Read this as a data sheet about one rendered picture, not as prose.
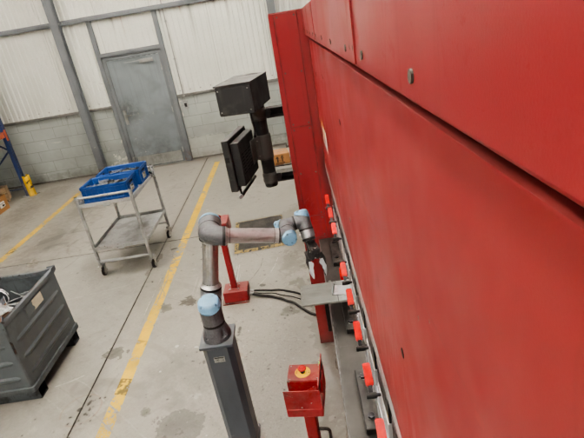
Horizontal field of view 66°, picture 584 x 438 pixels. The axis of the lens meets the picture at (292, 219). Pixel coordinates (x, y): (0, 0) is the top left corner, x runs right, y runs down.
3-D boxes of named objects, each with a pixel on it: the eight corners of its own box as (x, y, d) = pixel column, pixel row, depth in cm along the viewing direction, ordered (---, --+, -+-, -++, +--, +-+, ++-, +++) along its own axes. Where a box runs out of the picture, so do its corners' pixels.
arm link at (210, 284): (199, 315, 244) (196, 220, 223) (200, 299, 257) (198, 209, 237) (222, 314, 246) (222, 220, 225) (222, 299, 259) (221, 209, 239)
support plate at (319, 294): (300, 287, 234) (300, 286, 234) (351, 280, 233) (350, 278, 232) (301, 308, 217) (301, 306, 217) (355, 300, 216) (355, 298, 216)
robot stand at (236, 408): (229, 454, 266) (198, 349, 235) (232, 428, 282) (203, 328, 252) (260, 449, 265) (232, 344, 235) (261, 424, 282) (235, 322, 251)
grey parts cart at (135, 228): (124, 242, 584) (101, 172, 547) (174, 234, 582) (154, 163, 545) (99, 277, 502) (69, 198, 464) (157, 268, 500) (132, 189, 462)
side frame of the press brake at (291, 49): (318, 323, 366) (268, 15, 275) (424, 309, 361) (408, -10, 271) (320, 343, 343) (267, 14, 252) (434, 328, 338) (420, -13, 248)
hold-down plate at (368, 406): (355, 374, 188) (354, 369, 186) (368, 373, 187) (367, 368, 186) (367, 435, 160) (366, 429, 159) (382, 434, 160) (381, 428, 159)
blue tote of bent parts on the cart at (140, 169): (109, 181, 549) (105, 167, 542) (150, 174, 548) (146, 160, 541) (99, 190, 517) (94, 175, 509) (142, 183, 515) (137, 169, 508)
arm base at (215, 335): (202, 347, 237) (196, 331, 233) (205, 328, 250) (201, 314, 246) (229, 342, 236) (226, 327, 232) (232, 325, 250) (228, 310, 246)
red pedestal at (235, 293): (225, 294, 429) (204, 214, 397) (251, 290, 428) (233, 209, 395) (222, 306, 411) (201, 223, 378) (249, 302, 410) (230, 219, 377)
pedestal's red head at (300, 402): (293, 384, 218) (287, 355, 211) (326, 382, 215) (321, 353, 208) (288, 417, 200) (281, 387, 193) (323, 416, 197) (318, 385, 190)
